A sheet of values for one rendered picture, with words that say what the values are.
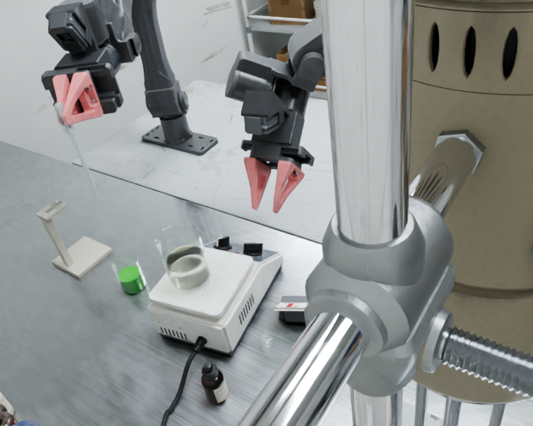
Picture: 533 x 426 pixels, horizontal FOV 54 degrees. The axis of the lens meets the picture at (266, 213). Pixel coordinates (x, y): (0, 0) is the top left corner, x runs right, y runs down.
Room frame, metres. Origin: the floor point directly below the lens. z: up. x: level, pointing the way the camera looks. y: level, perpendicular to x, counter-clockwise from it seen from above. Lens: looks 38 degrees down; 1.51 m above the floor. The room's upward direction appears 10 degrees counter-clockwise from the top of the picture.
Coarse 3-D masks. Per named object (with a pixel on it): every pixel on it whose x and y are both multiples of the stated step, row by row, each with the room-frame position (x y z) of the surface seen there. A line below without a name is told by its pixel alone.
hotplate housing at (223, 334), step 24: (216, 240) 0.70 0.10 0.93; (264, 264) 0.59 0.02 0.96; (240, 288) 0.53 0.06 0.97; (264, 288) 0.57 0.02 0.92; (168, 312) 0.52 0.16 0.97; (240, 312) 0.51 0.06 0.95; (168, 336) 0.52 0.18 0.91; (192, 336) 0.50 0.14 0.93; (216, 336) 0.47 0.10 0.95; (240, 336) 0.50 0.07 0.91
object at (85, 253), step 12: (60, 204) 0.75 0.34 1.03; (48, 216) 0.72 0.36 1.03; (48, 228) 0.73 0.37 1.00; (60, 240) 0.73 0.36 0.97; (84, 240) 0.80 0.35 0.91; (60, 252) 0.73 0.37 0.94; (72, 252) 0.77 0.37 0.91; (84, 252) 0.76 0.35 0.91; (96, 252) 0.75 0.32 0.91; (108, 252) 0.75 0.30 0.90; (60, 264) 0.74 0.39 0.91; (72, 264) 0.73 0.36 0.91; (84, 264) 0.73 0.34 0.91; (96, 264) 0.73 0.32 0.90
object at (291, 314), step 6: (282, 300) 0.56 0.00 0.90; (288, 300) 0.55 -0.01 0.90; (294, 300) 0.55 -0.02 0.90; (300, 300) 0.55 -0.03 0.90; (306, 300) 0.55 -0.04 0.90; (282, 312) 0.53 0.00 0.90; (288, 312) 0.51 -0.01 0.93; (294, 312) 0.51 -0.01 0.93; (300, 312) 0.51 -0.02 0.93; (282, 318) 0.52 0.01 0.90; (288, 318) 0.51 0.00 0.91; (294, 318) 0.51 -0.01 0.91; (300, 318) 0.51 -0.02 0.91
